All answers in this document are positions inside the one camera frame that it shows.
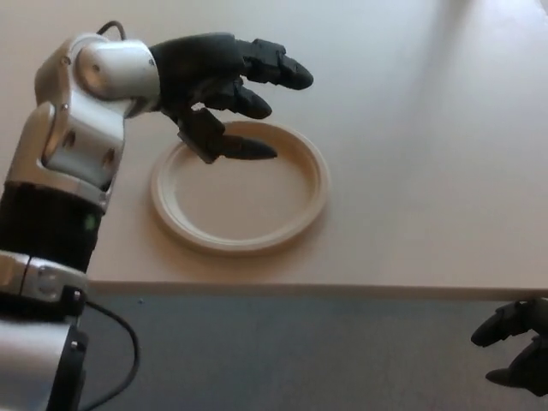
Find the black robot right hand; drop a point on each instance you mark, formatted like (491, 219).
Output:
(537, 325)

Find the beige round paper plate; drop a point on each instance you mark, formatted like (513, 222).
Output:
(240, 201)

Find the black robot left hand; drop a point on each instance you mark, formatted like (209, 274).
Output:
(192, 73)

